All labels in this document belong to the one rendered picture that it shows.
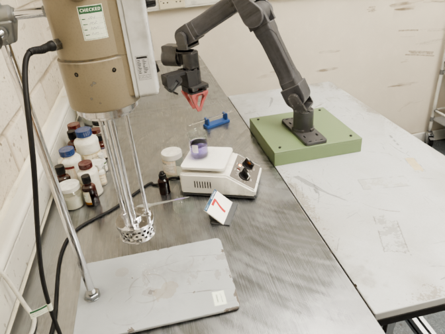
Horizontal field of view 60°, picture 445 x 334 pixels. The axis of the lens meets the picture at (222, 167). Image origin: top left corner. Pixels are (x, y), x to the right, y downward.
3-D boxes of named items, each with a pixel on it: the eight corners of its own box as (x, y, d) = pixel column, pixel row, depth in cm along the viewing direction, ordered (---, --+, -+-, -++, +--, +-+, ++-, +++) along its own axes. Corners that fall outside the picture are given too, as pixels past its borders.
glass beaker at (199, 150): (210, 160, 103) (208, 133, 98) (191, 164, 102) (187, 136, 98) (208, 150, 108) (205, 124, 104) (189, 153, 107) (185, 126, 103)
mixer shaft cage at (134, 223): (155, 218, 73) (130, 91, 61) (157, 240, 67) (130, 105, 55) (119, 224, 72) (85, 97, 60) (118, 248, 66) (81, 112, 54)
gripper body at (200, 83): (193, 93, 128) (190, 71, 124) (179, 87, 135) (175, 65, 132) (209, 89, 131) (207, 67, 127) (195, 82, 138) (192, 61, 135)
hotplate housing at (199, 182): (261, 174, 111) (261, 149, 107) (255, 200, 100) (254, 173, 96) (188, 170, 116) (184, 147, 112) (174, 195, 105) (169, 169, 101)
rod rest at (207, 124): (225, 118, 148) (224, 110, 146) (230, 121, 145) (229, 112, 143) (202, 126, 143) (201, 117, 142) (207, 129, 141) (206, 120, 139)
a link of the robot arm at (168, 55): (159, 69, 130) (153, 32, 124) (172, 62, 136) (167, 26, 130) (188, 71, 125) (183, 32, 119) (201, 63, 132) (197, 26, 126)
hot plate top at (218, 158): (233, 150, 108) (233, 146, 108) (224, 171, 98) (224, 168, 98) (192, 148, 111) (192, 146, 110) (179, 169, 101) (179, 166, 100)
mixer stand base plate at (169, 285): (220, 240, 87) (219, 236, 87) (241, 310, 70) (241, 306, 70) (83, 267, 83) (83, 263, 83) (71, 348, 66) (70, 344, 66)
